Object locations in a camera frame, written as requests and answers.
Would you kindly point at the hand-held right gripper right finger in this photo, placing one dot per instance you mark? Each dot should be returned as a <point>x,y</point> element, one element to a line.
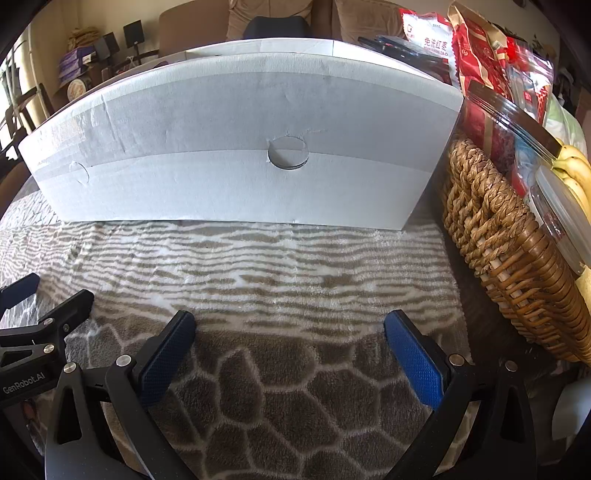
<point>413,364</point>

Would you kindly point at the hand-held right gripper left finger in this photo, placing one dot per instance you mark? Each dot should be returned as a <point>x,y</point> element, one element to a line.
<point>166,360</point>

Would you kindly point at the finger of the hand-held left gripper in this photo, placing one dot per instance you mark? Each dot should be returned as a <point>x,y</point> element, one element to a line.
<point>55,323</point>
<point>21,290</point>

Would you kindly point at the white cardboard box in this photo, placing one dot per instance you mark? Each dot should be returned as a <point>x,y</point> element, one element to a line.
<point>231,194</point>

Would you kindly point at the round clear plastic container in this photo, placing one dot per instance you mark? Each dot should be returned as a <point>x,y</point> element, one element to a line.
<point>563,221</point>

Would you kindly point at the woven straw items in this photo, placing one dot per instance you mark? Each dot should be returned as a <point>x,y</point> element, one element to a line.
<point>83,38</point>

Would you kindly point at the grey white printed blanket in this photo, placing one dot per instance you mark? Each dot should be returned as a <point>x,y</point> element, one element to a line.
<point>277,277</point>

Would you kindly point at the wicker basket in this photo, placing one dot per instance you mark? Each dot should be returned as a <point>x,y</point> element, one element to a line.
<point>498,240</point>

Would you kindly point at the cardboard box round print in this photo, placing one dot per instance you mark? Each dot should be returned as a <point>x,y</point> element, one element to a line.
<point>76,90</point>

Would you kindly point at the purple boxes stack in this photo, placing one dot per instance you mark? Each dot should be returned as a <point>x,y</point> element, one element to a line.
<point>76,64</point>

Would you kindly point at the banana bunch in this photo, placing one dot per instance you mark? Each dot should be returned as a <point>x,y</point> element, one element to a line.
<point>575,168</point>

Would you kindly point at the clear plastic box with lid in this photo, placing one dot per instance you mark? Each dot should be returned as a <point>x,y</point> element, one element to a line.
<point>498,124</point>

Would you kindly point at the black speaker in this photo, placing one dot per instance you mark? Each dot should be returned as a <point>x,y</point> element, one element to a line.
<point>106,46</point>
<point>134,33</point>

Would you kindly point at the pale green plastic bag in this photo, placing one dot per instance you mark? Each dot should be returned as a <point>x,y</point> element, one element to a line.
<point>565,122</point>

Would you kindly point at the clear zip bag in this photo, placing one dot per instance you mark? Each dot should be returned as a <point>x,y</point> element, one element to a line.
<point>531,78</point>

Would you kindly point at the brown sofa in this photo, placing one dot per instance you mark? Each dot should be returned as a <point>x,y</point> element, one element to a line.
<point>194,23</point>

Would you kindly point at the red snack packet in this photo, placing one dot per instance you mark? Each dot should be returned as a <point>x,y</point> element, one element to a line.
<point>480,50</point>

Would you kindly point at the white snack packet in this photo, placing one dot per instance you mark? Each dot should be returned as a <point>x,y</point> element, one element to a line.
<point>427,34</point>

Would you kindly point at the black cushion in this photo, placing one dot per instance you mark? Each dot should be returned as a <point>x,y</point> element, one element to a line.
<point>277,26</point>

